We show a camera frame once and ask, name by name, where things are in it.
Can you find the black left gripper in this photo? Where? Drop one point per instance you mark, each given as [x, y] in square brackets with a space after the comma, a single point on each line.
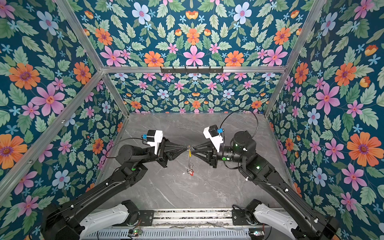
[166, 151]

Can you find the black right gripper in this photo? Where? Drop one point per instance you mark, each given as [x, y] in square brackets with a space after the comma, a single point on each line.
[213, 155]

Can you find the large black yellow keyring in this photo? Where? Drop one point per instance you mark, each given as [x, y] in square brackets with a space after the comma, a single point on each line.
[190, 164]

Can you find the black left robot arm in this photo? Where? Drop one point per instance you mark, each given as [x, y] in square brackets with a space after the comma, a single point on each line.
[77, 218]

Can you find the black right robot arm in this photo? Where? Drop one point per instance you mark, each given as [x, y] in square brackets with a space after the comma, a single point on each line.
[301, 221]

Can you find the white ventilation grille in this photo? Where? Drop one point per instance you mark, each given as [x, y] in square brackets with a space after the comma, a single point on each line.
[170, 234]

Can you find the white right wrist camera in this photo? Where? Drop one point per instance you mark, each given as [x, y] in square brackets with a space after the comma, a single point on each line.
[215, 135]

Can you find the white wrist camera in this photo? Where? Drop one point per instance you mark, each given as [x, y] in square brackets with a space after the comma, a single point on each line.
[215, 135]
[154, 139]

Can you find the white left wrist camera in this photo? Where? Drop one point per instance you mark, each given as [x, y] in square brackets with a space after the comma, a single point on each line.
[154, 139]

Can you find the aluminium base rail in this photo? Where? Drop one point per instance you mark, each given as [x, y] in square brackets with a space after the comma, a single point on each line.
[217, 217]

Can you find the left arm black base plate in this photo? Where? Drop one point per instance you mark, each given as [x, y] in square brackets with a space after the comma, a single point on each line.
[143, 218]

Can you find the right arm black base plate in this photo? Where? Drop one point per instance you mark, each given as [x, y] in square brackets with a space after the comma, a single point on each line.
[244, 216]

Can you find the black wall hook rack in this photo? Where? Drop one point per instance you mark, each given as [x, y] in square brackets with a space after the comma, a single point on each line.
[188, 70]

